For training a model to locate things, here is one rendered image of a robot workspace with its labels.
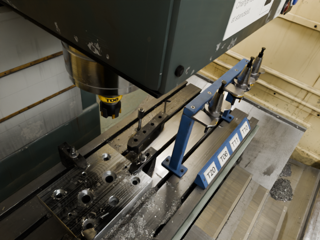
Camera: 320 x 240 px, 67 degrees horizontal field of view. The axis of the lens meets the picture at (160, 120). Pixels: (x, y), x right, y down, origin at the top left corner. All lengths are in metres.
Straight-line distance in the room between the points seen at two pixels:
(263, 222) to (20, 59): 1.14
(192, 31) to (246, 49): 1.22
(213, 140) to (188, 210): 0.38
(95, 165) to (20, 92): 0.36
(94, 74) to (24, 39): 0.50
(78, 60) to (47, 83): 0.60
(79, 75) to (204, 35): 0.24
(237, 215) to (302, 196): 0.44
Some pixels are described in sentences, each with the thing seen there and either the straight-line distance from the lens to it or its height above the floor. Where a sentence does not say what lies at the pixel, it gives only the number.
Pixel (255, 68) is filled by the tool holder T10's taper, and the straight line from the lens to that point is 1.05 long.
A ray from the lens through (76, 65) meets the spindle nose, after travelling 0.42.
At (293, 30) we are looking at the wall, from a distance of 1.36.
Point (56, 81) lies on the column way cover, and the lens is 1.02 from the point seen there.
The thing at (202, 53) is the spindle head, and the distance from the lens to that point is 0.27.
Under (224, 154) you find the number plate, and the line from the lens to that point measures 1.07.
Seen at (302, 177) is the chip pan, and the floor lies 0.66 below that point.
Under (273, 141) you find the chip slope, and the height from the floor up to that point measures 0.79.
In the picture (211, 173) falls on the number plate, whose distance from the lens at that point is 1.00.
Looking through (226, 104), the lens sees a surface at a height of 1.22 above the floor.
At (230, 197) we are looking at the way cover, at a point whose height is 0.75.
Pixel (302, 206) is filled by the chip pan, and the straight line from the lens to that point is 1.46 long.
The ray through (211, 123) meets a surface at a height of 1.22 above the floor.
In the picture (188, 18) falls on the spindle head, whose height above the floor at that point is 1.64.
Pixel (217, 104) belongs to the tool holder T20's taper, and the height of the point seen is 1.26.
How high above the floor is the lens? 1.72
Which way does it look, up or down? 44 degrees down
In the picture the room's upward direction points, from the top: 10 degrees clockwise
